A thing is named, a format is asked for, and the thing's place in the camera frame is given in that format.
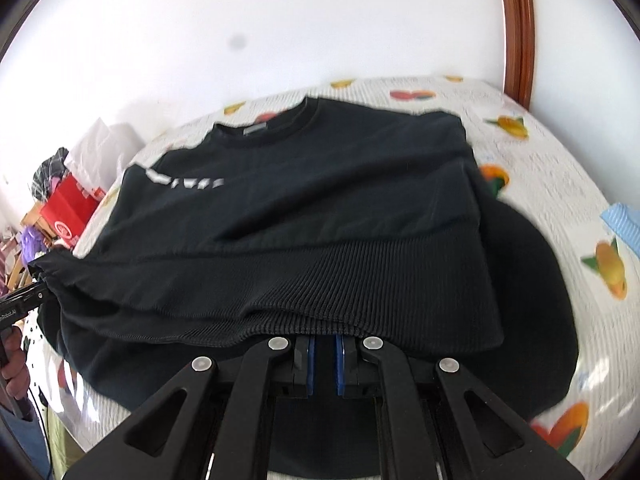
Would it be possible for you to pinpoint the person's blue jeans leg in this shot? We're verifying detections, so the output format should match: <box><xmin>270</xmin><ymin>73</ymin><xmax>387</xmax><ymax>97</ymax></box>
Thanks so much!
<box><xmin>0</xmin><ymin>400</ymin><xmax>51</xmax><ymax>480</ymax></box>

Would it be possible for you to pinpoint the brown wooden door frame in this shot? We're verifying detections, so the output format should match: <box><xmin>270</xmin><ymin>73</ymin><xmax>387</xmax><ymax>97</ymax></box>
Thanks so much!
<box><xmin>495</xmin><ymin>0</ymin><xmax>536</xmax><ymax>108</ymax></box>

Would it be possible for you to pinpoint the wooden headboard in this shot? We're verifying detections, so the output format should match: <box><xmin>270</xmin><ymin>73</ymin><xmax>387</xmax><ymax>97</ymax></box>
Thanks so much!
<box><xmin>10</xmin><ymin>202</ymin><xmax>46</xmax><ymax>286</ymax></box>

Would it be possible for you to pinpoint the fruit print tablecloth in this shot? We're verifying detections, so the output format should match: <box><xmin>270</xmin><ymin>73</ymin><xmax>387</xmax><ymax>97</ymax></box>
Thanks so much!
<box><xmin>47</xmin><ymin>75</ymin><xmax>640</xmax><ymax>461</ymax></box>

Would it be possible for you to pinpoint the light blue striped cloth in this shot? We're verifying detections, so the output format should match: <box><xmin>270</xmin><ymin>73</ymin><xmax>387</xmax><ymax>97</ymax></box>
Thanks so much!
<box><xmin>600</xmin><ymin>202</ymin><xmax>640</xmax><ymax>250</ymax></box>

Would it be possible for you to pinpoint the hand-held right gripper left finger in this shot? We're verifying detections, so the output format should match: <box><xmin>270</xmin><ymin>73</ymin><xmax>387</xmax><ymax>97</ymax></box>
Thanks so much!
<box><xmin>62</xmin><ymin>335</ymin><xmax>317</xmax><ymax>480</ymax></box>

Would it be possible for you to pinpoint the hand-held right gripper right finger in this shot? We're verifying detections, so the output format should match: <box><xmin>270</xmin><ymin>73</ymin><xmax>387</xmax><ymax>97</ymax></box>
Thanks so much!
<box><xmin>335</xmin><ymin>335</ymin><xmax>586</xmax><ymax>480</ymax></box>

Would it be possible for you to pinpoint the red paper bag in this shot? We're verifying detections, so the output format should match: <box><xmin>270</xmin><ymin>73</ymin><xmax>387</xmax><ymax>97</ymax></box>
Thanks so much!
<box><xmin>39</xmin><ymin>175</ymin><xmax>108</xmax><ymax>251</ymax></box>

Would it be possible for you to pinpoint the purple bag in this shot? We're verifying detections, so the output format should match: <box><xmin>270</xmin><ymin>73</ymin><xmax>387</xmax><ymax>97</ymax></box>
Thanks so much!
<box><xmin>20</xmin><ymin>225</ymin><xmax>46</xmax><ymax>256</ymax></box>

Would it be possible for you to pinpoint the green blanket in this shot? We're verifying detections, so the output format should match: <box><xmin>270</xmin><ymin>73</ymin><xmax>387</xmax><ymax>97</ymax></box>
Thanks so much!
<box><xmin>45</xmin><ymin>407</ymin><xmax>86</xmax><ymax>480</ymax></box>

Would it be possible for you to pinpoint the white dotted quilt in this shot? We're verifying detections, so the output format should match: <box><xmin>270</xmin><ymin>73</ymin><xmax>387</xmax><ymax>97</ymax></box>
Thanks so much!
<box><xmin>17</xmin><ymin>305</ymin><xmax>63</xmax><ymax>396</ymax></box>

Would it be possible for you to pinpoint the white plastic bag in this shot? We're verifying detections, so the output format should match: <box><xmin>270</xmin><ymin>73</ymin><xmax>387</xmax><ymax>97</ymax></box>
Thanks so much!
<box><xmin>67</xmin><ymin>117</ymin><xmax>146</xmax><ymax>186</ymax></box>

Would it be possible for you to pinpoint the black sweatshirt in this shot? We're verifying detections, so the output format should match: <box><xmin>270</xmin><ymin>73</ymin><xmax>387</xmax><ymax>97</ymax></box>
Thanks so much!
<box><xmin>27</xmin><ymin>96</ymin><xmax>583</xmax><ymax>473</ymax></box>

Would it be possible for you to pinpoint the grey checked cloth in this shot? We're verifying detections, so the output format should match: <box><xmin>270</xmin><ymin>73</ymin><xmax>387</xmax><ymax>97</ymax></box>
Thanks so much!
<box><xmin>32</xmin><ymin>147</ymin><xmax>71</xmax><ymax>201</ymax></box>

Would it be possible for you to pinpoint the person's left hand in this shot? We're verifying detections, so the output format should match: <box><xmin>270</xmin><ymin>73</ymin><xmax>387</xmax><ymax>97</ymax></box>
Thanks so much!
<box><xmin>0</xmin><ymin>329</ymin><xmax>32</xmax><ymax>402</ymax></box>

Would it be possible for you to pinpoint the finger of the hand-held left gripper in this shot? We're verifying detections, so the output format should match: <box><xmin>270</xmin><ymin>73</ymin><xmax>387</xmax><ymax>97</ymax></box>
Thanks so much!
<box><xmin>10</xmin><ymin>282</ymin><xmax>53</xmax><ymax>311</ymax></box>

